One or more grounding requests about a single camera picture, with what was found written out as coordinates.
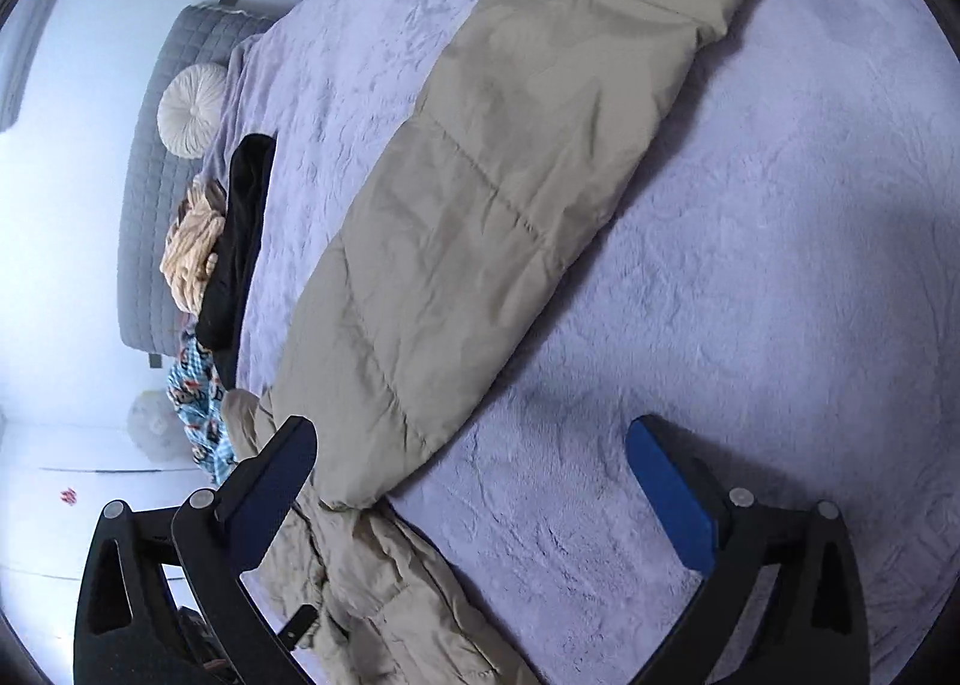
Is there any black garment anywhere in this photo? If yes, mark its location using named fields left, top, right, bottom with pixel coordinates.
left=196, top=134, right=277, bottom=386

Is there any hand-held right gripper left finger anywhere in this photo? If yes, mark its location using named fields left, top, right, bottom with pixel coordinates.
left=73, top=415, right=320, bottom=685

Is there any beige fluffy cloth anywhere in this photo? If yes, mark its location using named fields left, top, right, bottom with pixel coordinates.
left=159, top=175, right=230, bottom=315

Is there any blue printed cloth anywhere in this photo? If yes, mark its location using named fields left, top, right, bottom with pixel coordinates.
left=165, top=329, right=242, bottom=487

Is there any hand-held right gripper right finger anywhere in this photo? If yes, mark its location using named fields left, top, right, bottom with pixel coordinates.
left=626, top=415, right=871, bottom=685

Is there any white round cushion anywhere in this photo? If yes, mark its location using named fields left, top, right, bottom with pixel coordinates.
left=157, top=62, right=230, bottom=160

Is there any beige puffer coat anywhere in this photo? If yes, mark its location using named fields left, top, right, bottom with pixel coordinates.
left=221, top=0, right=800, bottom=685

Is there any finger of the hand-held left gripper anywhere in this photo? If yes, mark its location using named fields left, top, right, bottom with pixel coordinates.
left=279, top=604, right=317, bottom=645

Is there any grey quilted headboard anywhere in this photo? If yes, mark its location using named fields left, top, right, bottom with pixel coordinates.
left=116, top=2, right=282, bottom=356

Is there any lavender fluffy blanket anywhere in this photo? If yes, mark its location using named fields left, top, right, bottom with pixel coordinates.
left=199, top=0, right=960, bottom=685

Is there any white standing fan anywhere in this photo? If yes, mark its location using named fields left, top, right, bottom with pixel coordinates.
left=124, top=389, right=188, bottom=465

